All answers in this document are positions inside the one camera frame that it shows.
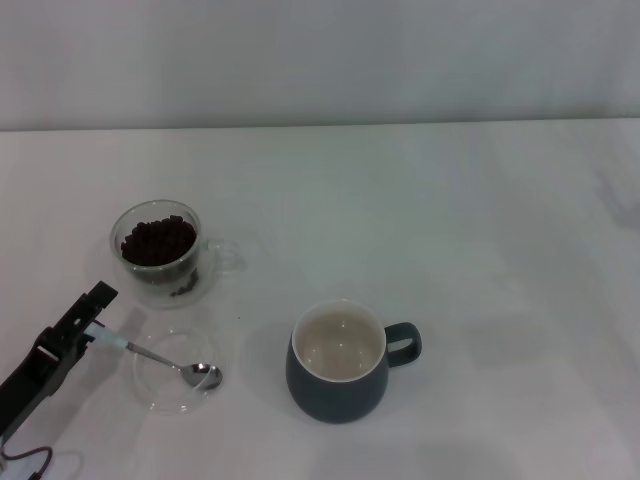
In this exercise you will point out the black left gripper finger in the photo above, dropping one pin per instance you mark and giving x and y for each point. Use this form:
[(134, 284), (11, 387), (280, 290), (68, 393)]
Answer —
[(62, 347), (82, 310)]

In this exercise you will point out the dark coffee beans pile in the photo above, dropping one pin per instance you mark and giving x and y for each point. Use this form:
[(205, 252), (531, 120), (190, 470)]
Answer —
[(157, 242)]

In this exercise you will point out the double-walled glass cup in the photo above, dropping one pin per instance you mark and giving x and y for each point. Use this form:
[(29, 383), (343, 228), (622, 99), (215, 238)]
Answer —
[(150, 285)]

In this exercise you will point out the clear glass saucer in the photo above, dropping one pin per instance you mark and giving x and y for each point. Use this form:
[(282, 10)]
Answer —
[(160, 397)]

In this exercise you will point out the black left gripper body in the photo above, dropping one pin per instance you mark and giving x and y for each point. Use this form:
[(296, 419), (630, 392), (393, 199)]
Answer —
[(25, 385)]

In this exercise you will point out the dark grey ceramic mug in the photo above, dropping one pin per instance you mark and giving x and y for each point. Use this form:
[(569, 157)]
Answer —
[(330, 395)]

